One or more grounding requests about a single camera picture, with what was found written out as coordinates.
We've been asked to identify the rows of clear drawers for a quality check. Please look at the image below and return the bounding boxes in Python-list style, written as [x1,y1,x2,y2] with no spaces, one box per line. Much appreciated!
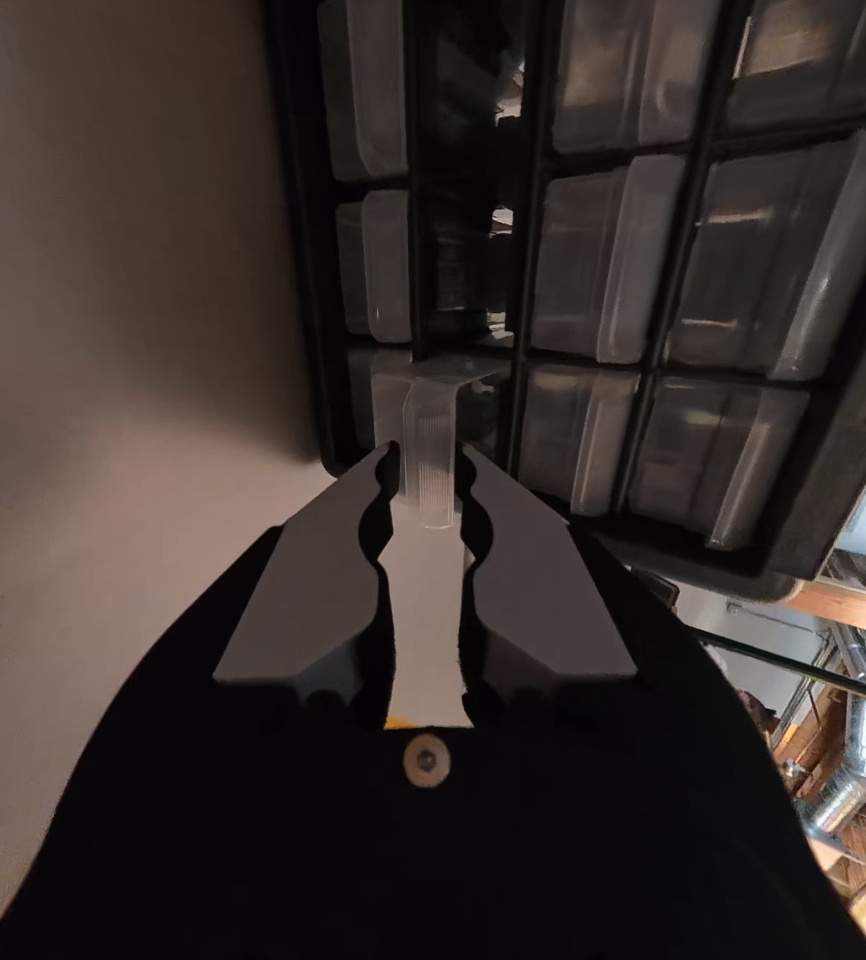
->
[319,0,866,550]

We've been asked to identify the black storage cabinet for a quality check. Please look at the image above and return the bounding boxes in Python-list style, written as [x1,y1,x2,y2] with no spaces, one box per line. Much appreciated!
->
[260,0,866,601]

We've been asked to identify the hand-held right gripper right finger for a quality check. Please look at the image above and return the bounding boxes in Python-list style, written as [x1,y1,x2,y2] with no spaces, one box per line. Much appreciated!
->
[455,442,638,726]

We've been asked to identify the thin black rod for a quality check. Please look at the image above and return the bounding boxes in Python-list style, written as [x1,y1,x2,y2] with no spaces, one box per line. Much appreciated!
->
[694,628,866,710]

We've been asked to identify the clear plastic drawer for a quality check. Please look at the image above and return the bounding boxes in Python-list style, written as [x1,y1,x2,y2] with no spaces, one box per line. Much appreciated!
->
[346,348,515,532]

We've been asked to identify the silver metal duct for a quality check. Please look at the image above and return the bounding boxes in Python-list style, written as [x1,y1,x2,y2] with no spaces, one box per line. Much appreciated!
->
[796,622,866,845]

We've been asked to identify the wooden beam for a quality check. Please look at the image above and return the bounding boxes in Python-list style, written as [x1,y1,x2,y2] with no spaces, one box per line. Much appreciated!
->
[776,576,866,643]

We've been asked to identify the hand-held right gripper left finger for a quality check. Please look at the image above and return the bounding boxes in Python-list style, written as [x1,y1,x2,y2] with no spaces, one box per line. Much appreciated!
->
[213,441,401,726]

